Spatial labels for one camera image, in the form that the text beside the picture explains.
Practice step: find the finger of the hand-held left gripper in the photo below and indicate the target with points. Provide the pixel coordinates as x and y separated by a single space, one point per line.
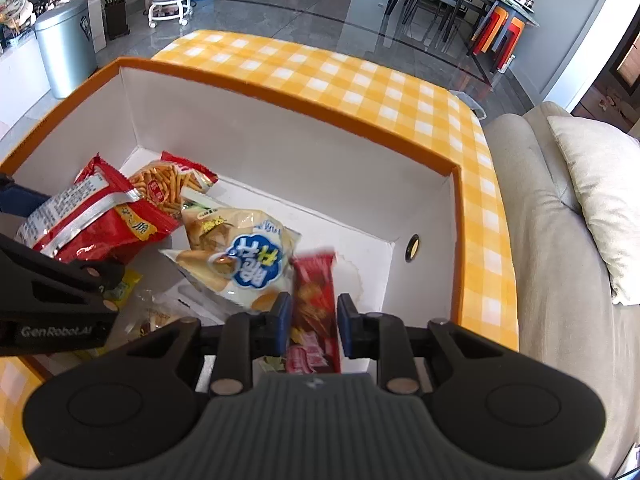
20 197
50 272

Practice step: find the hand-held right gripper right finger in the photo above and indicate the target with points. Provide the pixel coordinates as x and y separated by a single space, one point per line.
345 327

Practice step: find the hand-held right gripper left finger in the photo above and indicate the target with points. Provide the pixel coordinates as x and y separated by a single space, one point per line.
282 315

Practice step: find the red packet with golden print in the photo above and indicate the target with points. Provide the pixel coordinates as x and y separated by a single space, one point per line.
312 300

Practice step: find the red packet with silver seam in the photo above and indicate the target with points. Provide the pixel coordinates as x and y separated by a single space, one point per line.
90 215

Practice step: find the orange cardboard box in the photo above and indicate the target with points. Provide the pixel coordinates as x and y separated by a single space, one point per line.
300 160

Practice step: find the cream chips bag blue label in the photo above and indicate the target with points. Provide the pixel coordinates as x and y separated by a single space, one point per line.
240 255

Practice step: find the small yellow-green packet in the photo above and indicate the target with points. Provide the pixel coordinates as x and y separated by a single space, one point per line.
122 287

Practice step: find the red packet with fries print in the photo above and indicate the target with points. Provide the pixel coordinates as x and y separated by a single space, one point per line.
167 185

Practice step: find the silver trash can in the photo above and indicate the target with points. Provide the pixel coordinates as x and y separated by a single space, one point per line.
65 50

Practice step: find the beige sofa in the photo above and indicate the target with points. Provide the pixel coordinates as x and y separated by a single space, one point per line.
550 285

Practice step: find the white wheeled stool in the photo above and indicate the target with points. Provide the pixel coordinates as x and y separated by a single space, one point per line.
167 2

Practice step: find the beige cushion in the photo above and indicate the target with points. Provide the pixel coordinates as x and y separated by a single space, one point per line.
605 200

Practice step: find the orange and red stools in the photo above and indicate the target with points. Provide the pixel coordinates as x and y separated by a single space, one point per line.
500 35

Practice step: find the glass top dining table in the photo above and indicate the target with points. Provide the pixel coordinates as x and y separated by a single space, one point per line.
515 7

